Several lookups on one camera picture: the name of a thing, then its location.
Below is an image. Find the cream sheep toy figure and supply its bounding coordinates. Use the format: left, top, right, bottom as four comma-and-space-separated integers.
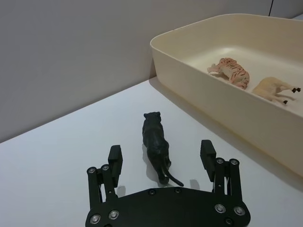
251, 77, 302, 105

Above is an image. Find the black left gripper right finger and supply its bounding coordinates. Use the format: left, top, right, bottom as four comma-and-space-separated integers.
200, 140, 240, 197

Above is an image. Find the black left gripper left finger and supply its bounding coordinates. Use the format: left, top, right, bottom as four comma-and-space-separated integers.
86, 145, 124, 210

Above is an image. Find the cream plastic bin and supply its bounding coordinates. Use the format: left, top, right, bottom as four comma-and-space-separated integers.
149, 13, 303, 179

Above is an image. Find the orange striped tiger toy figure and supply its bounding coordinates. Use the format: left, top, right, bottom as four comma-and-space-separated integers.
207, 57, 250, 90

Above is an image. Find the black panther toy figure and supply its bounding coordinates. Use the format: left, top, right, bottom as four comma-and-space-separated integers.
142, 111, 185, 187

